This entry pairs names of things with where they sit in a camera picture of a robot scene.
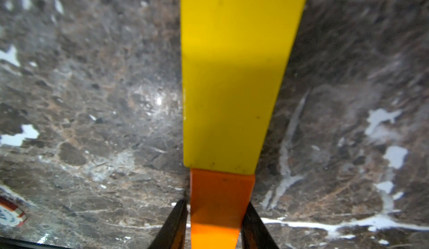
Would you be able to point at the long yellow building block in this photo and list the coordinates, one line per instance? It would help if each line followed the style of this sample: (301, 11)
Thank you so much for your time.
(234, 57)

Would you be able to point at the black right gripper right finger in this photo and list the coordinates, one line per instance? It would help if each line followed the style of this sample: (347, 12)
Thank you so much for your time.
(254, 233)

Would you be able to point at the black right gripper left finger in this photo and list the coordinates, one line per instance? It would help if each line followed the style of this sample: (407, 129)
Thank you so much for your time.
(172, 233)

